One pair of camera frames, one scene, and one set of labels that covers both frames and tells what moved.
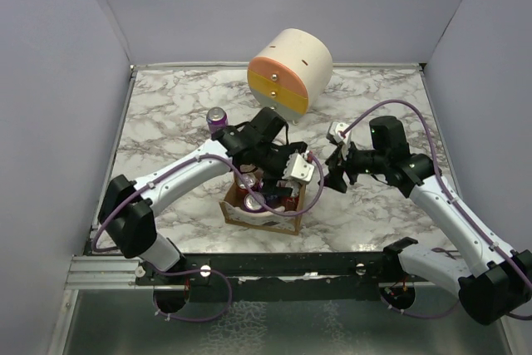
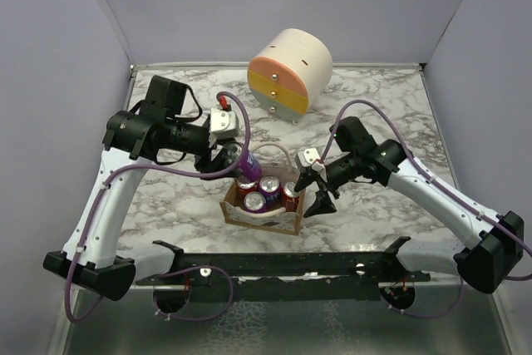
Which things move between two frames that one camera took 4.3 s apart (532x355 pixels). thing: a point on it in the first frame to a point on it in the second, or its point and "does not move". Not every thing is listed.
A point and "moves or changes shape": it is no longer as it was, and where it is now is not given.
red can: x=292 y=203 does not move
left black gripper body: x=273 y=164 to x=199 y=143
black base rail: x=280 y=278 does not move
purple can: x=253 y=204 does not move
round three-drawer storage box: x=289 y=72 does not move
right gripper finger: x=335 y=180 to x=322 y=204
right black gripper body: x=362 y=161 does not move
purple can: x=216 y=118 moves or changes shape
